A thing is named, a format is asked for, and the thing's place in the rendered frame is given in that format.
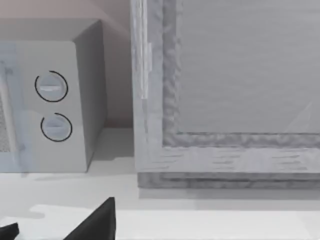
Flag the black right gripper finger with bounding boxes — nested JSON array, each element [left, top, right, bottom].
[[62, 196, 116, 240]]

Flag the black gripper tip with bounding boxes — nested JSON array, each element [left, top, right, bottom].
[[0, 222, 20, 240]]

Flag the round microwave knob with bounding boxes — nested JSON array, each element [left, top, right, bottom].
[[34, 70, 69, 103], [40, 112, 73, 143]]

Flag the pale microwave oven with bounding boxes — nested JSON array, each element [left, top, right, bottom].
[[0, 18, 108, 174]]

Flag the microwave door handle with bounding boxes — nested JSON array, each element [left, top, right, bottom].
[[0, 60, 19, 153]]

